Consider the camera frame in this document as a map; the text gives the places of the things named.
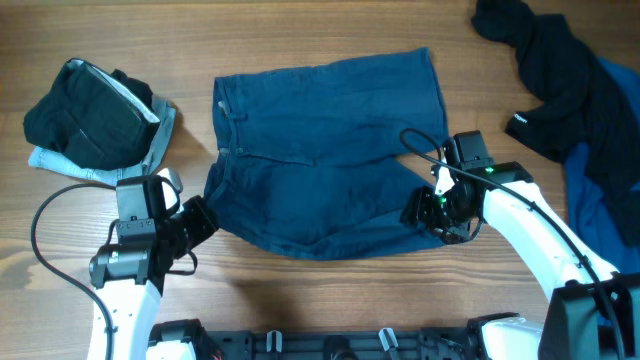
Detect dark blue shorts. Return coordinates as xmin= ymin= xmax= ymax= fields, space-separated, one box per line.
xmin=204 ymin=48 xmax=449 ymax=260

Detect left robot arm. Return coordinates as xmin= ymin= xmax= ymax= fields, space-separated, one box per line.
xmin=88 ymin=169 xmax=217 ymax=359

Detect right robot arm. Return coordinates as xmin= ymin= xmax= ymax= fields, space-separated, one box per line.
xmin=401 ymin=131 xmax=639 ymax=359

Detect folded black garment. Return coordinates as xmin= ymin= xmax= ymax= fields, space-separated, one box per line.
xmin=23 ymin=58 xmax=160 ymax=170

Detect bright blue cloth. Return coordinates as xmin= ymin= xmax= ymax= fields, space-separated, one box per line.
xmin=561 ymin=57 xmax=640 ymax=331

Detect folded light denim jeans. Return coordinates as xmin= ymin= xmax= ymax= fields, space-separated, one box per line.
xmin=28 ymin=95 xmax=177 ymax=186

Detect crumpled black garment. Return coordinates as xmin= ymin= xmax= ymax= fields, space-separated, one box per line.
xmin=471 ymin=0 xmax=639 ymax=245

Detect right black cable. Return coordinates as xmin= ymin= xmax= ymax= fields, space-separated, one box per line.
xmin=398 ymin=127 xmax=626 ymax=360

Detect black cable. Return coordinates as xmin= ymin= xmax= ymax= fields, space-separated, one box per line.
xmin=398 ymin=127 xmax=626 ymax=360
xmin=29 ymin=174 xmax=199 ymax=360

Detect left black cable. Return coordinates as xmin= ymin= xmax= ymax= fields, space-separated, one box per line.
xmin=29 ymin=174 xmax=199 ymax=360

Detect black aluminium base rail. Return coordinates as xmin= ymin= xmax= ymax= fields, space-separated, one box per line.
xmin=208 ymin=327 xmax=482 ymax=360

